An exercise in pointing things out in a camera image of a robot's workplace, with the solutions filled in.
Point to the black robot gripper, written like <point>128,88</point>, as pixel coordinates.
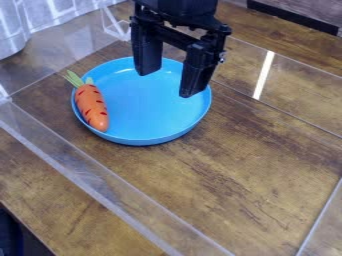
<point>183,23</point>

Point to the orange toy carrot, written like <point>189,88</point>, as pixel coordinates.
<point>90,101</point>

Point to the blue round tray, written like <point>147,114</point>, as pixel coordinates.
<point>147,113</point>

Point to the white patterned curtain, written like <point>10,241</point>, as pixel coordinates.
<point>24,17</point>

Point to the clear acrylic corner bracket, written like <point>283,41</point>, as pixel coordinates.
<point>116,28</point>

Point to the clear acrylic enclosure wall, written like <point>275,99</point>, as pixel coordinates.
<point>177,237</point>

